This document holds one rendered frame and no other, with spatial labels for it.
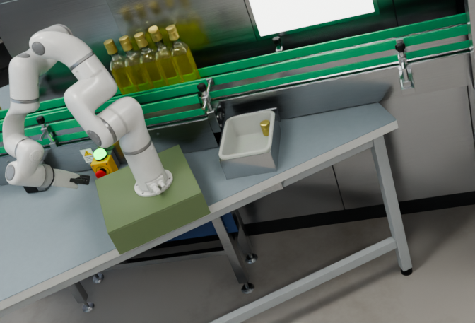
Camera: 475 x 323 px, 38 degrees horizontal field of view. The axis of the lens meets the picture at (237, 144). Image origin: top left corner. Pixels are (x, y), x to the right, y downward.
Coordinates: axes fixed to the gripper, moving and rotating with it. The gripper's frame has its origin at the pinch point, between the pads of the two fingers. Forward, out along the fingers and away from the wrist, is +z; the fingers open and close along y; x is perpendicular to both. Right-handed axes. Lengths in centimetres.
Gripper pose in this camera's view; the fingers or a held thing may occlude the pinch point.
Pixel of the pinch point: (83, 179)
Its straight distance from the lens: 240.4
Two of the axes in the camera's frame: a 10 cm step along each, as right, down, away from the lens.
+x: 1.9, -9.8, -0.1
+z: 6.1, 1.1, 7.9
